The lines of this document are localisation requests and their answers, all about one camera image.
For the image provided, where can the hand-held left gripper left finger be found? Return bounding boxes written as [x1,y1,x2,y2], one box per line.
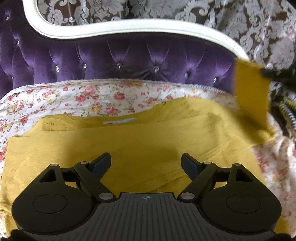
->
[38,152,117,201]

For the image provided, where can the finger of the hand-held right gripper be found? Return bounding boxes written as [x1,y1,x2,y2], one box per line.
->
[260,66,296,81]

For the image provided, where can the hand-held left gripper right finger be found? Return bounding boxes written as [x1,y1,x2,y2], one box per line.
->
[177,153,255,201]

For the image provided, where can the purple tufted headboard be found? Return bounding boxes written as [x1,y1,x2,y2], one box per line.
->
[0,0,250,98]

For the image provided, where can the mustard yellow knit garment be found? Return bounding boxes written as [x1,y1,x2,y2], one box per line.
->
[0,58,277,234]

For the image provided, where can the floral bed sheet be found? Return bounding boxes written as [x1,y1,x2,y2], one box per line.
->
[0,79,296,241]

